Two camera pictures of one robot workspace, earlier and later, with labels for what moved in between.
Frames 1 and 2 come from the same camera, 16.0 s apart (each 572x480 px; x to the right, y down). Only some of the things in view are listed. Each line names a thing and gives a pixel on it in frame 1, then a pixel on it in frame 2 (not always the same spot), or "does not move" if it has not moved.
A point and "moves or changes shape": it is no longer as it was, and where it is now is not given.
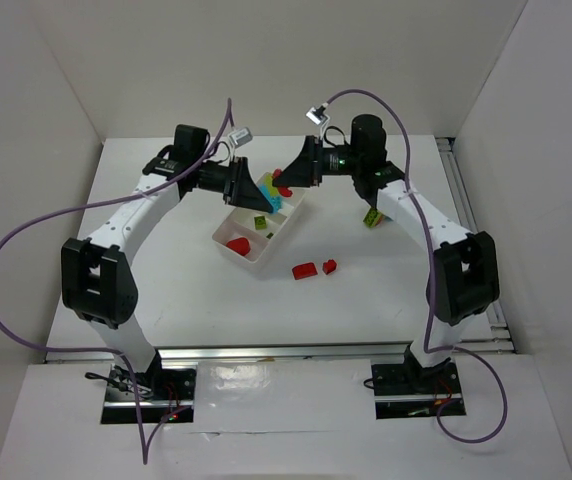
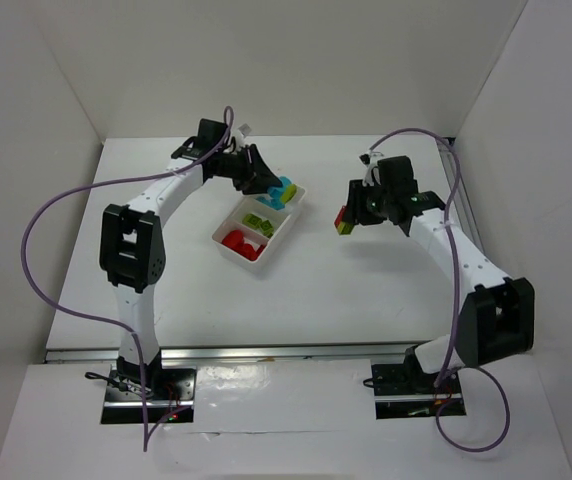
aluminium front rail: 109,356 does not move
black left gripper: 236,181 to 250,167
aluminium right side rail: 450,152 does not move
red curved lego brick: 304,270 to 246,250
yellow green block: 373,218 moves or changes shape
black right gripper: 316,161 to 356,206
